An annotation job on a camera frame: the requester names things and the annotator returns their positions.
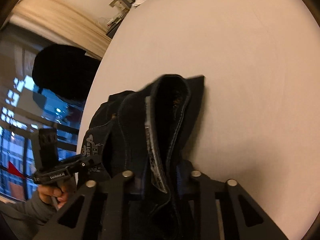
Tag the items on bedside table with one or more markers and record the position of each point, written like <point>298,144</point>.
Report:
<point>108,23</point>

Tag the cream curtain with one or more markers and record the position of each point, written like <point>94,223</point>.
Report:
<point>60,22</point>

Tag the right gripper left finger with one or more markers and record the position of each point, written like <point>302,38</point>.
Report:
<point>109,209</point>

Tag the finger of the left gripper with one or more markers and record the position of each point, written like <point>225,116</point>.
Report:
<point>86,158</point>

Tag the left hand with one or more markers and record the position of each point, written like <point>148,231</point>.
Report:
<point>57,196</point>

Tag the black denim pants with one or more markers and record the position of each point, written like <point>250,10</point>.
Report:
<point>145,132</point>

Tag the grey bedside table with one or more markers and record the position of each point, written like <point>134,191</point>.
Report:
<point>112,31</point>

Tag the black garment on stand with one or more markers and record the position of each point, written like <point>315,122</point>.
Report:
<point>66,71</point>

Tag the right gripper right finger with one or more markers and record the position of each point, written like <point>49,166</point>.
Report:
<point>211,209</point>

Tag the grey sleeved left forearm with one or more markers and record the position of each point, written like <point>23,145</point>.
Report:
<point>23,220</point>

